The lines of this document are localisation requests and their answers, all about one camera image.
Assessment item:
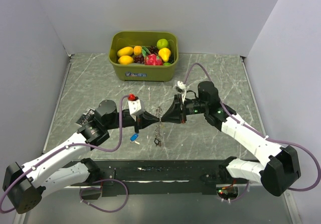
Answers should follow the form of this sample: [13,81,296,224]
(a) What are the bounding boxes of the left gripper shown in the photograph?
[105,110,159,133]

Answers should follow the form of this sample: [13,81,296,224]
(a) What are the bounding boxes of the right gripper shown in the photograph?
[161,93,208,125]

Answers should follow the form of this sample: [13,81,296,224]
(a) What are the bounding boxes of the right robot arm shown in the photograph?
[161,81,301,196]

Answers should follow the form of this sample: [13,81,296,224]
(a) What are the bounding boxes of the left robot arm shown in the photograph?
[1,99,159,214]

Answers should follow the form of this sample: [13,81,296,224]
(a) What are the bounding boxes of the blue key tag on table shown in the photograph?
[130,133,140,145]

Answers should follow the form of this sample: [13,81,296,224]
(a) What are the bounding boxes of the olive green plastic basket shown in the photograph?
[109,31,179,81]

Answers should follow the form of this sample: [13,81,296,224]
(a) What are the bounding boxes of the pink dragon fruit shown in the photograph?
[144,54,163,66]

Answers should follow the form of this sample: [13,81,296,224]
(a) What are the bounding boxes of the dark red grapes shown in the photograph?
[133,55,144,64]

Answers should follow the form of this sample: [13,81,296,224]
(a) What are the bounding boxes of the yellow pear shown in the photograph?
[158,48,172,62]

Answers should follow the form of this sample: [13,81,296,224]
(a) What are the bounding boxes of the lower yellow mango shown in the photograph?
[118,55,134,65]

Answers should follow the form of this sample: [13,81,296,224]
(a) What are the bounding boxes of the yellow mango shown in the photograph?
[118,55,134,65]
[117,46,133,58]

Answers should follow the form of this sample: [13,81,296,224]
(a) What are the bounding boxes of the orange fruit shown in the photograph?
[133,46,142,56]

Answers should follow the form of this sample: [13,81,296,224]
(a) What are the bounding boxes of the upper yellow mango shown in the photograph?
[117,46,133,58]

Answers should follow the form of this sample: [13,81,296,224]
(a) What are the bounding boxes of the green apple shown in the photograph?
[156,39,169,50]

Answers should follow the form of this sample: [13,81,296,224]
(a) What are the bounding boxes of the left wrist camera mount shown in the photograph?
[127,94,145,121]

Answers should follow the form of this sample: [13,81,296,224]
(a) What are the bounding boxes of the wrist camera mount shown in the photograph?
[127,94,145,121]
[173,80,187,102]

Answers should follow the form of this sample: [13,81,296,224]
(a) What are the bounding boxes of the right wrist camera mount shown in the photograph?
[173,80,187,102]

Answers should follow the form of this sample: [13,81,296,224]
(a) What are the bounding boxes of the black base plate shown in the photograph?
[74,160,247,197]

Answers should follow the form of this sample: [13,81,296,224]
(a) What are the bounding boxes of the aluminium rail frame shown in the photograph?
[23,165,289,192]

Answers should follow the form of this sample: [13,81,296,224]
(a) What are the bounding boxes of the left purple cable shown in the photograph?
[0,94,132,214]

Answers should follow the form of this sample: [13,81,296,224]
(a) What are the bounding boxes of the purple cable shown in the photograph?
[184,62,321,204]
[0,94,132,214]

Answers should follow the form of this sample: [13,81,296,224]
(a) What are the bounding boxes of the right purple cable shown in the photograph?
[184,62,321,204]

